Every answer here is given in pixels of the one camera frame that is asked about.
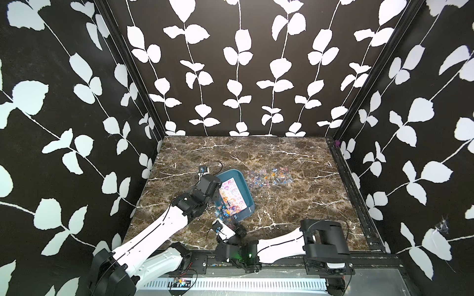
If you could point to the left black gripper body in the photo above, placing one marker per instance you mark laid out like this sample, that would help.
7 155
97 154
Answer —
206 205

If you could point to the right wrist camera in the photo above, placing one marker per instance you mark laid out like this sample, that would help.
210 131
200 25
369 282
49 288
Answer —
222 230

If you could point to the white perforated cable duct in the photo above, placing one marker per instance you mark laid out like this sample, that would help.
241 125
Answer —
314 285

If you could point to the teal plastic storage box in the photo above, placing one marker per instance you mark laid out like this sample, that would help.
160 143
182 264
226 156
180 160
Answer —
244 189

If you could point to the black front mounting rail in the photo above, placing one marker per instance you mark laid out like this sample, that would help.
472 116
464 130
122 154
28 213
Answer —
202 261

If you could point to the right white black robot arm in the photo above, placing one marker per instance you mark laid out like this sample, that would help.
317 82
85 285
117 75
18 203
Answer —
321 243

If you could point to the small circuit board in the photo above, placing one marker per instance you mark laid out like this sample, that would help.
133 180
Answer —
180 283

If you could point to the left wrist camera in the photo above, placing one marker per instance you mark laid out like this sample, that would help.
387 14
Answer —
203 170

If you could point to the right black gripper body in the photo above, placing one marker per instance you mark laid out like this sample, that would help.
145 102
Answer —
234 243

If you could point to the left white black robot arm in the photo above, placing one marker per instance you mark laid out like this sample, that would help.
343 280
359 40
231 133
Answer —
127 268

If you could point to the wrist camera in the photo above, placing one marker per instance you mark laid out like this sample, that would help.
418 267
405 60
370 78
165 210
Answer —
203 170
222 230

